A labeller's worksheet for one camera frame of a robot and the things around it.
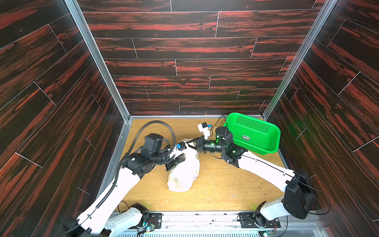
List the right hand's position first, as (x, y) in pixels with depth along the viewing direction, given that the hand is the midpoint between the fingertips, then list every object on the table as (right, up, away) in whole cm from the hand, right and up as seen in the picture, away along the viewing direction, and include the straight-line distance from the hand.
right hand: (187, 141), depth 72 cm
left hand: (-1, -7, -2) cm, 7 cm away
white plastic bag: (-3, -17, -2) cm, 18 cm away
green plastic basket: (+50, +2, +36) cm, 62 cm away
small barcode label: (+43, 0, +36) cm, 56 cm away
